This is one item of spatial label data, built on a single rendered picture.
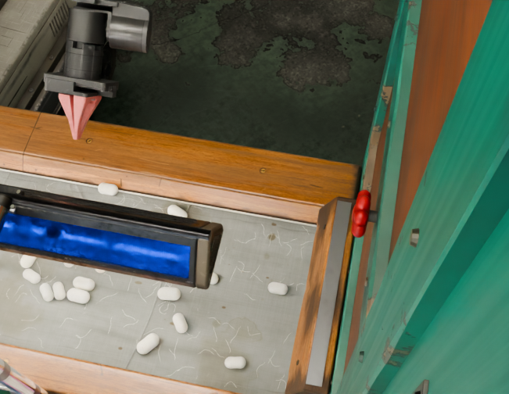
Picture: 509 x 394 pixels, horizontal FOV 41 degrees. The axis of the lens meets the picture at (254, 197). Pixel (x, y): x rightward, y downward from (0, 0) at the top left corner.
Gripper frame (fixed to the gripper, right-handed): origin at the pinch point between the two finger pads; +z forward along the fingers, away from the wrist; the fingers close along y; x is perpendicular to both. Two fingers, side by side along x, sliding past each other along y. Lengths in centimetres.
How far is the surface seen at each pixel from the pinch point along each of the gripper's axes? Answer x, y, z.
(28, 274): -6.1, -3.5, 23.0
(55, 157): 7.1, -6.6, 6.1
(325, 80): 120, 31, -9
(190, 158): 10.2, 16.7, 2.6
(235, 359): -10.0, 32.4, 28.0
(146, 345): -10.8, 18.6, 28.3
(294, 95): 115, 23, -3
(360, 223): -47, 46, -5
